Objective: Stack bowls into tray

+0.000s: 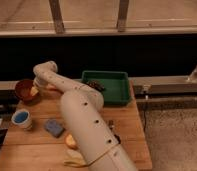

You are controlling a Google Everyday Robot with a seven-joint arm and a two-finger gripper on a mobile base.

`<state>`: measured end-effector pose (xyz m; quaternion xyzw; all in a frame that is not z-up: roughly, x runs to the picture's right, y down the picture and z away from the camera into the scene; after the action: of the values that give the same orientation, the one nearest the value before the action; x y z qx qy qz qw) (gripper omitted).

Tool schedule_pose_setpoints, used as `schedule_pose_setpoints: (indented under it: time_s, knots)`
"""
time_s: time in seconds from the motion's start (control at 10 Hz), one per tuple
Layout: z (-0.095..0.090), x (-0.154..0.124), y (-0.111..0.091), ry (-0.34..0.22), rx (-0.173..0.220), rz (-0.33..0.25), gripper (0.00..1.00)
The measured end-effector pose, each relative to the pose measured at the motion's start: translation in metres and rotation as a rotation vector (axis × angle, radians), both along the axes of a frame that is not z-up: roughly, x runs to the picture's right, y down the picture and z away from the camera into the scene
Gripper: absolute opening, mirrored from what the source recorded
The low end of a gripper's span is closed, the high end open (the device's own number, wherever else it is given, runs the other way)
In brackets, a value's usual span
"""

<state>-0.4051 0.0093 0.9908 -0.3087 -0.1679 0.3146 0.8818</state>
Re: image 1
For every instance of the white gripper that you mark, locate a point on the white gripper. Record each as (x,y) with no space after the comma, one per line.
(39,83)

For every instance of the metal ice cream scoop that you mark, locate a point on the metal ice cream scoop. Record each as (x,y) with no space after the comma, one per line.
(111,126)

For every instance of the dark pine cone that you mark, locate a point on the dark pine cone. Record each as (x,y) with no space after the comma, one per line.
(96,85)

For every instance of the green plastic tray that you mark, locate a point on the green plastic tray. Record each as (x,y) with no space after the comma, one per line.
(116,86)

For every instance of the blue sponge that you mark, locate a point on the blue sponge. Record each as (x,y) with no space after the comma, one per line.
(53,127)

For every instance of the metal faucet fixture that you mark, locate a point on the metal faucet fixture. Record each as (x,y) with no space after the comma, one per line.
(196,72)

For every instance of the blue and white cup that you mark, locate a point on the blue and white cup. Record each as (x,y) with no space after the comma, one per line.
(22,119)

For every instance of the red bowl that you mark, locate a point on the red bowl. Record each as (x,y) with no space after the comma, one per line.
(25,90)

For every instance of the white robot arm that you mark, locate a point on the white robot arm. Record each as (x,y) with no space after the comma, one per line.
(80,107)

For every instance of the orange round fruit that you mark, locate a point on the orange round fruit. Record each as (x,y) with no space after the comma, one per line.
(70,142)

